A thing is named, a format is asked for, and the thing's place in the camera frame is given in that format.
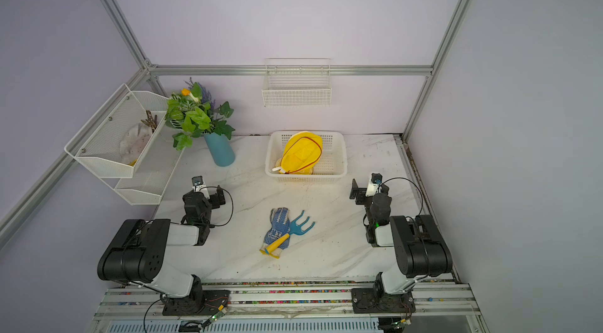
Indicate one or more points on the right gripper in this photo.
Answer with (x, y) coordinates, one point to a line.
(360, 192)

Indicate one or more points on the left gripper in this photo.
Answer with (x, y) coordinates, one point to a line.
(216, 200)

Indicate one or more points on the yellow mesh laundry bag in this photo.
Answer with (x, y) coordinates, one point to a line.
(301, 154)

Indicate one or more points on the teal garden rake yellow handle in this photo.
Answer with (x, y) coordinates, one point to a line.
(299, 226)

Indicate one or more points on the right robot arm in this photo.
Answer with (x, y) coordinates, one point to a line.
(419, 247)

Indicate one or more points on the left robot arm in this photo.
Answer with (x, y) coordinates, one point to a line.
(137, 253)

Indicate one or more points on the white plastic basket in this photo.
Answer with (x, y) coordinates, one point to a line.
(331, 167)

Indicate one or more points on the teal vase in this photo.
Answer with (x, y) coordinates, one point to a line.
(220, 149)

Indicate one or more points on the artificial green plant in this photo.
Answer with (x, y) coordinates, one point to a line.
(194, 113)

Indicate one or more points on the brown twigs in shelf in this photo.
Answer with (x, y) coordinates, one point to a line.
(151, 121)

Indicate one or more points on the white cloth in shelf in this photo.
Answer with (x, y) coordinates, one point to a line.
(134, 143)

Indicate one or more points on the white mesh corner shelf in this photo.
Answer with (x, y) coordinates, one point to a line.
(96, 147)

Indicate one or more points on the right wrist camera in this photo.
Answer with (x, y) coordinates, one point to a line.
(374, 184)

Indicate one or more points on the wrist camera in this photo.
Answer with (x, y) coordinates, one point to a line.
(198, 183)
(374, 184)

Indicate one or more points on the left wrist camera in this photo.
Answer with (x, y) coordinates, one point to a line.
(198, 183)

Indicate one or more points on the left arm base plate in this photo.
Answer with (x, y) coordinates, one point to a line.
(205, 303)

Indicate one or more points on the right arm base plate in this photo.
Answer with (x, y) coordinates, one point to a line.
(366, 301)

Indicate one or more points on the white wire wall basket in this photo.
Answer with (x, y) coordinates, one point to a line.
(297, 82)

